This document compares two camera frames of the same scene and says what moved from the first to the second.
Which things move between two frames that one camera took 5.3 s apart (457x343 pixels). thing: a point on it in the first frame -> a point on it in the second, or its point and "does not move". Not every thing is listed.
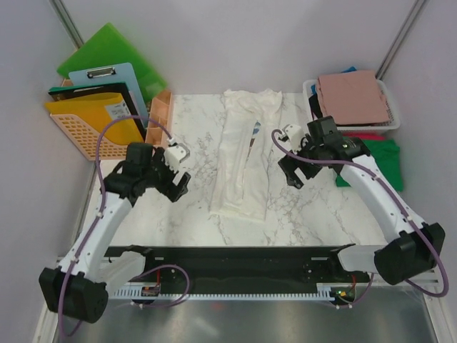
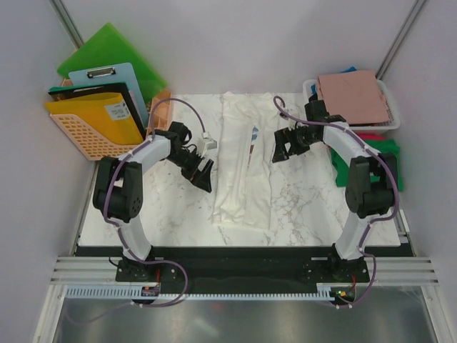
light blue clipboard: x=122 y=73 does not move
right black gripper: x=288 y=164 -> x=284 y=136
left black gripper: x=170 y=190 -> x=200 y=179
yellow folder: x=96 y=109 does not move
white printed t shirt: x=248 y=135 does not move
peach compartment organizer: x=160 y=112 does not move
